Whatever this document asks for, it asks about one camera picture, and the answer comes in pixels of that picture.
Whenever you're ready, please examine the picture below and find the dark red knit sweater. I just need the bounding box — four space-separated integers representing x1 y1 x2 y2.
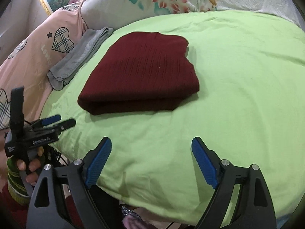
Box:
78 31 200 115

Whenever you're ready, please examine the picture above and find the left forearm striped sleeve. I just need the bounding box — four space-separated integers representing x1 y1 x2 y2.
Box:
0 156 33 229

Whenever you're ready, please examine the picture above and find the person's left hand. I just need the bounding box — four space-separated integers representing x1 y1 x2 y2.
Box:
16 147 44 186

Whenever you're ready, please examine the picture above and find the folded grey towel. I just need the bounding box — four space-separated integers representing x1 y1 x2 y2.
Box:
47 27 114 91

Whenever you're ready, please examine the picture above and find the light green bed quilt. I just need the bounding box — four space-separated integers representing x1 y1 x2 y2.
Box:
41 10 304 224

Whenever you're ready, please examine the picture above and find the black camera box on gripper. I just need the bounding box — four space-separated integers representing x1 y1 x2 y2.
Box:
10 86 24 135

